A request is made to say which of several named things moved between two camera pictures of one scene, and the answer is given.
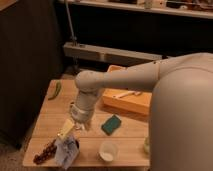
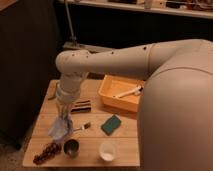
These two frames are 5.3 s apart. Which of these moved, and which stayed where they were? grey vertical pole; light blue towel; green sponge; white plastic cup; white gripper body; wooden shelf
Moved: white gripper body; light blue towel
Stayed: green sponge; white plastic cup; wooden shelf; grey vertical pole
